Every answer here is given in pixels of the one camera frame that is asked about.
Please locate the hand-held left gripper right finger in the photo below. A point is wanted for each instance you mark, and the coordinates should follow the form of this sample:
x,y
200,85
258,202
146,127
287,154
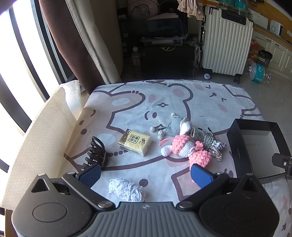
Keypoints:
x,y
200,176

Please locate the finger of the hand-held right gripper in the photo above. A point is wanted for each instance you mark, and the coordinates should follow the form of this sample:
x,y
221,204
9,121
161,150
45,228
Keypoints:
x,y
281,160

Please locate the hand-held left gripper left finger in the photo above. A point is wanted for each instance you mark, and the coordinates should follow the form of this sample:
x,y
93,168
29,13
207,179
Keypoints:
x,y
90,175

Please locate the black hair claw clip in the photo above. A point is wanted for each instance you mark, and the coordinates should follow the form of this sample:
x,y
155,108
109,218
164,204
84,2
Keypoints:
x,y
95,150

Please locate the pink crochet toy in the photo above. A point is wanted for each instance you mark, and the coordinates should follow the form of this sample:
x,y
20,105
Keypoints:
x,y
180,145

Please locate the white lace scrunchie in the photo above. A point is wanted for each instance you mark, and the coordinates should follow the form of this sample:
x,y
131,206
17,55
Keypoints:
x,y
125,189

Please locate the black cardboard box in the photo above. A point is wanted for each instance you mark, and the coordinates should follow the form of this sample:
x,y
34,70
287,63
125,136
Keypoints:
x,y
241,150

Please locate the blue cream crochet ornament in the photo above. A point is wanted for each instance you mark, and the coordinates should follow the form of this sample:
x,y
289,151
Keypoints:
x,y
178,124

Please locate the yellow tissue pack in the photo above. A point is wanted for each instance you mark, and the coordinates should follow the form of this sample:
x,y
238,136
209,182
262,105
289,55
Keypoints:
x,y
136,142

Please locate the beige honeycomb foam sheet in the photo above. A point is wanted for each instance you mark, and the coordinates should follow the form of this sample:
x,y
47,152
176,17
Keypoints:
x,y
34,141

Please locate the white bubble wrap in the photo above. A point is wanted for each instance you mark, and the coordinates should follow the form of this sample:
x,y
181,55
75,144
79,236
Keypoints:
x,y
73,98

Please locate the cartoon printed blanket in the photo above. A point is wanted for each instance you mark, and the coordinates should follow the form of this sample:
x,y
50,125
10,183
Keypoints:
x,y
136,109

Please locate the large water bottle blue label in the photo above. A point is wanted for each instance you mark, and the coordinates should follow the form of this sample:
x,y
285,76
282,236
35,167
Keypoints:
x,y
259,71

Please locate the black trash bin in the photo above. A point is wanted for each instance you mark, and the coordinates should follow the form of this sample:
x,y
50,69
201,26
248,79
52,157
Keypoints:
x,y
264,58

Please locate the cream kitchen cabinets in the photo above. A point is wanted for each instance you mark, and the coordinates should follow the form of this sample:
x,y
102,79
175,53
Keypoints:
x,y
278,50

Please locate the red green beer carton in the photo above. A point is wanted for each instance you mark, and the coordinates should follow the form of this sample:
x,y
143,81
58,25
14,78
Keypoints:
x,y
253,52

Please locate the black leather case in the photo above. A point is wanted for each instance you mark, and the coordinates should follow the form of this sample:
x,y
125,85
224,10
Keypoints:
x,y
166,61

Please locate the clear plastic bag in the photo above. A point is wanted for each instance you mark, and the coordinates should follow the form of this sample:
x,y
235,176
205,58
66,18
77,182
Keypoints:
x,y
196,54

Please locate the clear plastic water bottle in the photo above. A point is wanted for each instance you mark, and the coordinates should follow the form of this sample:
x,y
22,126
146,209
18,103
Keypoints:
x,y
135,57

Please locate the white ribbed suitcase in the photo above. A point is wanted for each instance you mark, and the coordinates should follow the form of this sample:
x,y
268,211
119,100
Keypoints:
x,y
225,43

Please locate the white small appliance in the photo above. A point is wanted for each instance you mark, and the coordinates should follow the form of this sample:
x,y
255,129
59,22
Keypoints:
x,y
276,28

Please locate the beige curtain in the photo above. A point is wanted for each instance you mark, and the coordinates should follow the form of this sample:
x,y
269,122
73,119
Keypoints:
x,y
102,41

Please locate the brown curtain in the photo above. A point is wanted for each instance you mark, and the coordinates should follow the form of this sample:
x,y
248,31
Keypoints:
x,y
68,41

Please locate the white cardboard box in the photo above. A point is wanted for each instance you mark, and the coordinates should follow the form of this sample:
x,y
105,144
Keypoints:
x,y
260,19

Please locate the clear plastic storage bin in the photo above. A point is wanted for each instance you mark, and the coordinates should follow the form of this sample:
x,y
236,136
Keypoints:
x,y
164,29

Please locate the wrapped bottles on counter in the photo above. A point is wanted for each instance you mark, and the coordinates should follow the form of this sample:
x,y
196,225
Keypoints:
x,y
232,4

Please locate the beige fringe tassel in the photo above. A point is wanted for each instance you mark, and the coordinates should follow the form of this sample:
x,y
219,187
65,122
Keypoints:
x,y
191,9

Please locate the black round fan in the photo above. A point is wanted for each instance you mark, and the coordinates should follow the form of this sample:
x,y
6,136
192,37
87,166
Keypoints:
x,y
170,8

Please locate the dark window frame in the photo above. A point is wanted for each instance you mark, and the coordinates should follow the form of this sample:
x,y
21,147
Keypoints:
x,y
49,43

